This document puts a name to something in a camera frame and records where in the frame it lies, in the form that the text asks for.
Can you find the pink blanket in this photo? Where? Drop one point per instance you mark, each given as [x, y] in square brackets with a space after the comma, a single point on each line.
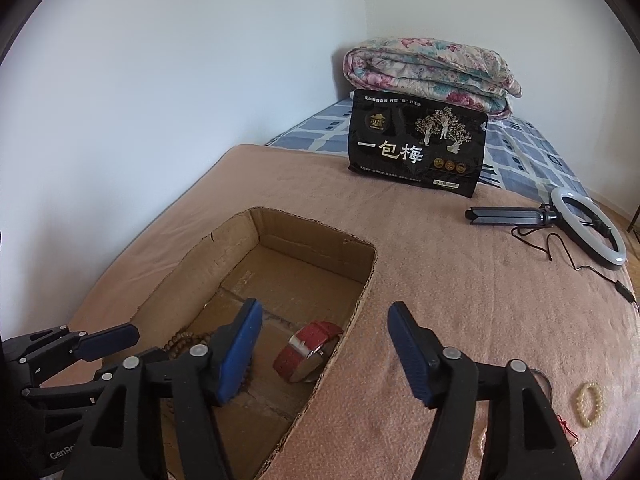
[400, 260]

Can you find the blue checked bedsheet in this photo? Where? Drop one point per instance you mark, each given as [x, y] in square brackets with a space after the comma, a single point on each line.
[520, 150]

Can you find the dark metal bangle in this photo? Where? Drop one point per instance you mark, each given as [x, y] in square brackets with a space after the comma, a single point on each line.
[546, 379]

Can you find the black folded tripod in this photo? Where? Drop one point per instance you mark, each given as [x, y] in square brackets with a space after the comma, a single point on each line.
[505, 216]

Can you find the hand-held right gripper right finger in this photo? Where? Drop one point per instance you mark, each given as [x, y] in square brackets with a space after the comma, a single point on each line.
[407, 345]

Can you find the black snack bag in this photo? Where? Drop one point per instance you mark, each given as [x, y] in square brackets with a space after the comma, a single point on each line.
[400, 150]

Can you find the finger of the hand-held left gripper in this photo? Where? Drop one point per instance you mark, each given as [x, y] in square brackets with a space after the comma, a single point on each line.
[112, 338]
[65, 391]

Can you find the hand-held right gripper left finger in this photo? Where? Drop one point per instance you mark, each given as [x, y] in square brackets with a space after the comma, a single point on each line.
[240, 355]

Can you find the folded floral quilt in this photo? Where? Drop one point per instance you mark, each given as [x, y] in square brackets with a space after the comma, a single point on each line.
[425, 75]

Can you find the shallow cardboard box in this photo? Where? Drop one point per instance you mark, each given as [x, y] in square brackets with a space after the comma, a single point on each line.
[300, 270]

